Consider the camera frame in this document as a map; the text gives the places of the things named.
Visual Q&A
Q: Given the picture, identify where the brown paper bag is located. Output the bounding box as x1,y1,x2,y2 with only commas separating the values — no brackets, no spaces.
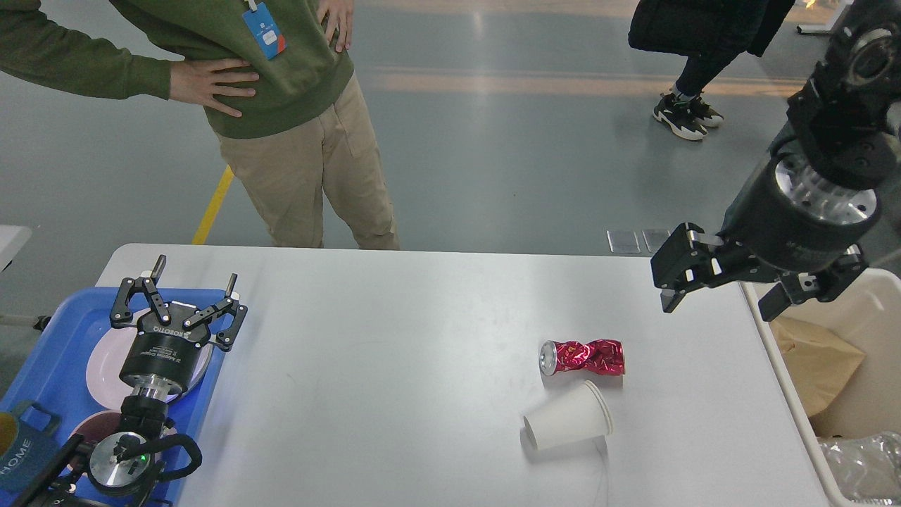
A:
769,317,867,417

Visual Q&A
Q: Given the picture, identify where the blue id badge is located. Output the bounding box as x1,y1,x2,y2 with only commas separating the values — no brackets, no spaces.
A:
242,1,287,61

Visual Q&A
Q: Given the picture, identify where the beige plastic bin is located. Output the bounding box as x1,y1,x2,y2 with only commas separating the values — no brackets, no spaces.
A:
743,268,901,506

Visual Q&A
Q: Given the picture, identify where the person in green sweater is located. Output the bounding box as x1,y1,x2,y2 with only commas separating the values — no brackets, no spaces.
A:
1,1,400,250

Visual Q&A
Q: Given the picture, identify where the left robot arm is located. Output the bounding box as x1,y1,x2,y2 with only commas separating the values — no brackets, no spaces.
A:
13,256,247,506

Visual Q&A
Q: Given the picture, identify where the white paper cup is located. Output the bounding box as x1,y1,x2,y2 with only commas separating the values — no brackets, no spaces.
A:
524,380,614,451

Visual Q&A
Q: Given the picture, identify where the person in black sneakers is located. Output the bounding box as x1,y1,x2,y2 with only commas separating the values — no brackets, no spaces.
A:
628,1,795,142

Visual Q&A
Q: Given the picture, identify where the clear floor plate right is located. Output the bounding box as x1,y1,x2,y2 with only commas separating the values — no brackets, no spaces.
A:
641,229,671,254

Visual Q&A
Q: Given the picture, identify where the teal mug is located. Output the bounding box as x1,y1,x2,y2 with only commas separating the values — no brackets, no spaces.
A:
1,400,61,493

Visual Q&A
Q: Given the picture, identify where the pink plate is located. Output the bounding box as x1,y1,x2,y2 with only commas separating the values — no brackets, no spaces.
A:
87,307,215,411

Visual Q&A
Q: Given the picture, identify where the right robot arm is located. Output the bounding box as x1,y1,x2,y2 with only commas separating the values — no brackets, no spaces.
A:
651,1,899,321

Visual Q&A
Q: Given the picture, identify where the clear floor plate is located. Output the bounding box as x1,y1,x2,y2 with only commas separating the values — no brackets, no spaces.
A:
606,230,643,256
641,229,671,254

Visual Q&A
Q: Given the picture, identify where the white side table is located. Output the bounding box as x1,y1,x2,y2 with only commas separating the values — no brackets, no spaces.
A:
0,225,32,272

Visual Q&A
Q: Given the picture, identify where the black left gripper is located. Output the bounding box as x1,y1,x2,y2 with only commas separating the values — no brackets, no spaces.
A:
110,255,249,395

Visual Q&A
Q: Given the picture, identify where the blue plastic tray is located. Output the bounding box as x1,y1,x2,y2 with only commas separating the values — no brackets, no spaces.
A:
1,287,225,506

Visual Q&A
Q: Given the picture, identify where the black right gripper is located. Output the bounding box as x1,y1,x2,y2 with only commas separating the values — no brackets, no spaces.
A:
650,155,881,322

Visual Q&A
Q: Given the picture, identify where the clear plastic bag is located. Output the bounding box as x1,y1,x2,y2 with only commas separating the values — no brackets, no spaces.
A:
819,431,900,505

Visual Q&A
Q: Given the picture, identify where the clear floor plate left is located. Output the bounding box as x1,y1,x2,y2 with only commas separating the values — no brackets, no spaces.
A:
606,230,643,256

